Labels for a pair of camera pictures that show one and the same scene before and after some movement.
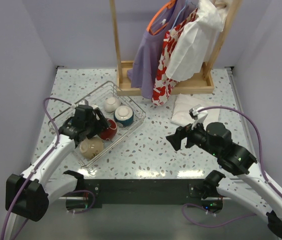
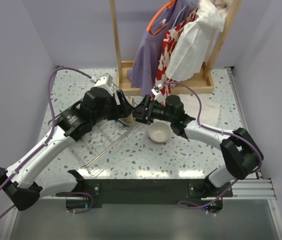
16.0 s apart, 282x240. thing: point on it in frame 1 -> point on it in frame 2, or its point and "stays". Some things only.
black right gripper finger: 175,139 -> 143,112
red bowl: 109,133 -> 159,139
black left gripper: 94,124 -> 120,106
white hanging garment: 197,42 stays
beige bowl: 91,147 -> 135,101
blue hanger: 179,13 stays
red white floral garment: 164,86 stays
